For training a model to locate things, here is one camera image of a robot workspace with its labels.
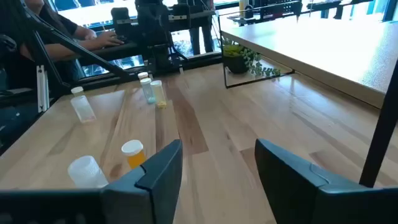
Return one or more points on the clear bottle with green label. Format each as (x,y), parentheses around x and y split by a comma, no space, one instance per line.
(82,107)

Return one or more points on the potted green succulent plant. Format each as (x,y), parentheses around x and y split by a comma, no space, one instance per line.
(236,63)

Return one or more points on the dark grey desk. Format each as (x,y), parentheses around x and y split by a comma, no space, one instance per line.
(109,51)

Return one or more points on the black background robot rig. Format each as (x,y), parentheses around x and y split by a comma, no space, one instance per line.
(280,9)

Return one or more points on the silver aluminium extrusion post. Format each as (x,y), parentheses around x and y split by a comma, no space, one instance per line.
(42,88)

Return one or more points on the person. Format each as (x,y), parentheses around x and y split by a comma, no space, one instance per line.
(62,21)
(202,37)

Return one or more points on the clear bottle grey white capsules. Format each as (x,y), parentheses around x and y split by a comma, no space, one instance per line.
(85,171)

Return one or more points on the black office chair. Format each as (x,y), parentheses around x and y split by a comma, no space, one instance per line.
(6,46)

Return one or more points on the blue pill bottle white cap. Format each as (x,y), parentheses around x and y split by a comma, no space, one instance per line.
(147,91)

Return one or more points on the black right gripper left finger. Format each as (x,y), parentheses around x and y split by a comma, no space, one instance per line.
(155,193)

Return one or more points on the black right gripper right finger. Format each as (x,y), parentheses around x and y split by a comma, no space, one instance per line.
(289,186)

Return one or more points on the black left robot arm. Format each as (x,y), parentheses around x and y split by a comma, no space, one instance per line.
(161,57)

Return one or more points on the wooden shelf black metal frame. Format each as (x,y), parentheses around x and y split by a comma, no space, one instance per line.
(311,46)

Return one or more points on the yellow translucent pill bottle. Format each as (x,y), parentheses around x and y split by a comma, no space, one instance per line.
(158,93)

